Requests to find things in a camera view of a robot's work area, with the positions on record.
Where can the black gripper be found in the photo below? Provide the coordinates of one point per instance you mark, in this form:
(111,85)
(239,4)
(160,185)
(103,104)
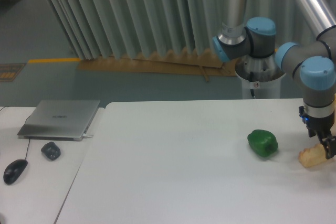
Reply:
(320,126)

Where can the toy bread loaf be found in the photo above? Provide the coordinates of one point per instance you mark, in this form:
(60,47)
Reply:
(313,156)

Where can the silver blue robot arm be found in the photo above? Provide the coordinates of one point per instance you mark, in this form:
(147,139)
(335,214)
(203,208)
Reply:
(312,67)

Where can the green bell pepper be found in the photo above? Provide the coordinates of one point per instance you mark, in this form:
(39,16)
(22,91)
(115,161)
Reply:
(262,142)

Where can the white usb plug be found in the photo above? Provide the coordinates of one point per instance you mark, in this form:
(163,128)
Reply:
(87,136)

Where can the pale green curtain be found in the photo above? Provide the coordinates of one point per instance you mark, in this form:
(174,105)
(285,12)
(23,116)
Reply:
(211,31)

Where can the black small controller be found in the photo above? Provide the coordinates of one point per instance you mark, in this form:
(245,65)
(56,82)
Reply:
(51,151)

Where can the silver closed laptop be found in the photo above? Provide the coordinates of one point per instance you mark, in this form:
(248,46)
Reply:
(60,120)

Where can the black computer mouse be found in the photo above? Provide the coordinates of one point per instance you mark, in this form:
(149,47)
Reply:
(13,171)

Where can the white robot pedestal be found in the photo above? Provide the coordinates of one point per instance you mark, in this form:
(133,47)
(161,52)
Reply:
(260,84)

